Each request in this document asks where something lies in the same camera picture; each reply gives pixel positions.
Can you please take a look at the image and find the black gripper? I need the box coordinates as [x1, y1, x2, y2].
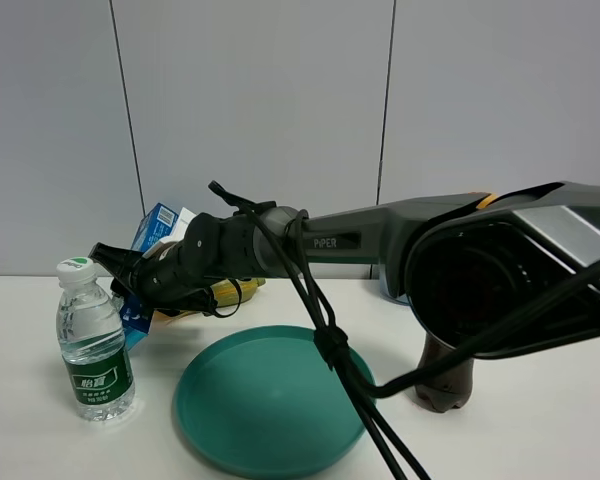
[88, 239, 219, 316]

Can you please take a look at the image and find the clear water bottle green label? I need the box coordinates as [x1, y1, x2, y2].
[56, 257, 135, 421]

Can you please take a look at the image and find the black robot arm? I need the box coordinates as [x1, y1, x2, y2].
[90, 182, 600, 347]

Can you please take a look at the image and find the cola bottle yellow cap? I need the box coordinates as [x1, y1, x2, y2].
[414, 335, 474, 413]

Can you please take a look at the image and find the black cable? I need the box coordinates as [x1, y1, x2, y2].
[207, 180, 600, 480]

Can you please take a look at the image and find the blue plastic bowl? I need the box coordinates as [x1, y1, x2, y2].
[379, 277, 410, 306]

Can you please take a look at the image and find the teal round plate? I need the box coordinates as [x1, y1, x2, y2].
[173, 325, 366, 479]

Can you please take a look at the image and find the blue green toothpaste box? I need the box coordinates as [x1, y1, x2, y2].
[113, 203, 196, 350]

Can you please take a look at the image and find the toy corn cob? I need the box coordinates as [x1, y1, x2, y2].
[152, 278, 266, 323]

